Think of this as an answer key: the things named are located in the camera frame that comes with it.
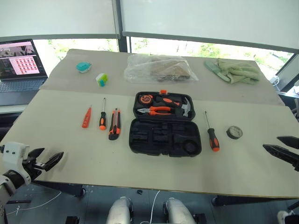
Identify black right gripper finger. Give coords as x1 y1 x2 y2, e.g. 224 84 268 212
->
262 144 299 172
276 135 299 150

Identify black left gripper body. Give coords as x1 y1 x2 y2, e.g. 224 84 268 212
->
22 155 49 182

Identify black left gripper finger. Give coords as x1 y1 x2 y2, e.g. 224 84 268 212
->
27 147 45 162
43 151 64 172

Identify orange voltage tester pen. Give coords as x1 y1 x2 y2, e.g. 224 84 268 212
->
81 105 93 129

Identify black electrical tape roll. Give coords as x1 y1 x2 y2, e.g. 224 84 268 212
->
226 125 243 140

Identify orange black handled screwdriver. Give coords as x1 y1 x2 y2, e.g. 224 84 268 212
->
204 111 221 153
99 98 107 131

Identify orange black utility knife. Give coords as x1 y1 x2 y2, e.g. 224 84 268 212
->
108 108 122 141

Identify black tool case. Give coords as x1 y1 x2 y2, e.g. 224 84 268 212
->
128 89 202 158

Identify white shoe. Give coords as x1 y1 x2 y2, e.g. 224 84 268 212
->
277 210 299 224

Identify grey framed screen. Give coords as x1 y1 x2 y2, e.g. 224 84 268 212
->
275 53 299 92

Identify silver robot leg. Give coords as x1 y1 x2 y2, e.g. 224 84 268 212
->
106 196 134 224
164 197 196 224

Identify open dark laptop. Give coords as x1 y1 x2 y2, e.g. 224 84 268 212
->
0 38 49 107

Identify pale green cloth gloves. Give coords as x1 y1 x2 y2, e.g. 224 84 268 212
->
203 58 261 85

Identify green white small block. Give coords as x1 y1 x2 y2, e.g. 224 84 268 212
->
95 72 109 88

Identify teal white small gadget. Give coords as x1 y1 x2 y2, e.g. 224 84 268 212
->
76 62 92 75

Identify claw hammer orange black grip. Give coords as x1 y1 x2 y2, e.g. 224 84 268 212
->
154 95 192 118

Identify orange black tape measure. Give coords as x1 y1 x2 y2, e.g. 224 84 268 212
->
138 94 154 105

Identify white roller blind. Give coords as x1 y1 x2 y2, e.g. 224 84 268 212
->
121 0 299 51
0 0 120 39

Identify clear plastic bag brown contents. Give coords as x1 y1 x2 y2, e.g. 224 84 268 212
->
123 54 199 83

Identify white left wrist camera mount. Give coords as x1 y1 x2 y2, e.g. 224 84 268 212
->
1 141 30 167

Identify thin white floor cable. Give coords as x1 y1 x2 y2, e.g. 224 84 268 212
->
6 190 63 216

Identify white hanging cable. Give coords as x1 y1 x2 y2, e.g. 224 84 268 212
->
149 190 162 224

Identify orange handled pliers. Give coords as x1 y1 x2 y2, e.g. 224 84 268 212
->
137 106 172 116

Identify dark window frame post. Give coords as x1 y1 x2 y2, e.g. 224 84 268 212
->
115 0 131 54

